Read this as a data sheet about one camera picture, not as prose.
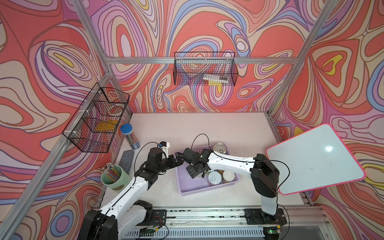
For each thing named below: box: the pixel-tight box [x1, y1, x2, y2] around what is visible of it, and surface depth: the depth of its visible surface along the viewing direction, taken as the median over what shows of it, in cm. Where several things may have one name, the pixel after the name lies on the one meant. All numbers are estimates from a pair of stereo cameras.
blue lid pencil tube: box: [120, 123, 141, 150], surface depth 92 cm
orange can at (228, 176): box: [222, 170, 235, 183], surface depth 81 cm
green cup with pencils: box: [101, 162, 132, 191], surface depth 75 cm
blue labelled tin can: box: [213, 142, 228, 155], surface depth 90 cm
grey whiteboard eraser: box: [119, 149, 135, 174], surface depth 94 cm
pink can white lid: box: [208, 171, 222, 185], surface depth 83 cm
